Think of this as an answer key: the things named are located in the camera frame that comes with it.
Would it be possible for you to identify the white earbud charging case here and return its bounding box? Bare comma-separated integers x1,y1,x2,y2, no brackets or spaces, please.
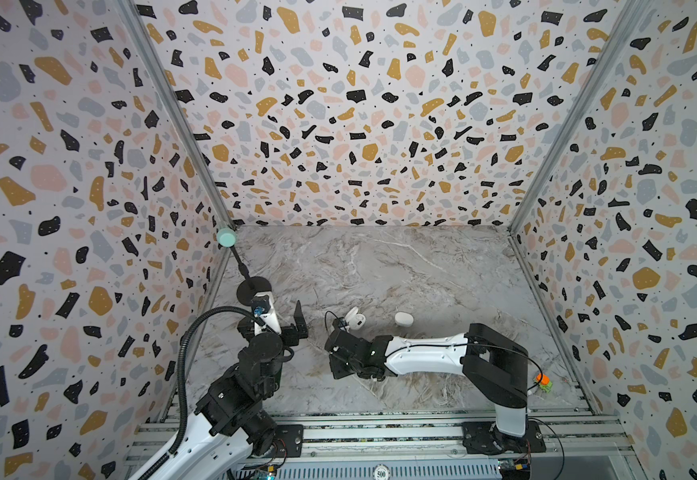
344,307,366,331

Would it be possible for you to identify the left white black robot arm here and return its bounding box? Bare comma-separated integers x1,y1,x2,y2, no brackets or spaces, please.
132,294,308,479

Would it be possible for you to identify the orange green connector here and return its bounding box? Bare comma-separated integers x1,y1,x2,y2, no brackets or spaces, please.
535,373,553,392

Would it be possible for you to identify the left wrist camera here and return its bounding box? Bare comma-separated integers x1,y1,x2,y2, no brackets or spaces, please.
250,291,282,335

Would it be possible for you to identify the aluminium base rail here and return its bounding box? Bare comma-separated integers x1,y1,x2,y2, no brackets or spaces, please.
122,410,640,480

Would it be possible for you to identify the mint green microphone on stand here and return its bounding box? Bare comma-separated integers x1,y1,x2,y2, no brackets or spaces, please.
216,227,272,306

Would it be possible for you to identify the poker chip 500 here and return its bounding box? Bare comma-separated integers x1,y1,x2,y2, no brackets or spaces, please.
372,464,391,480

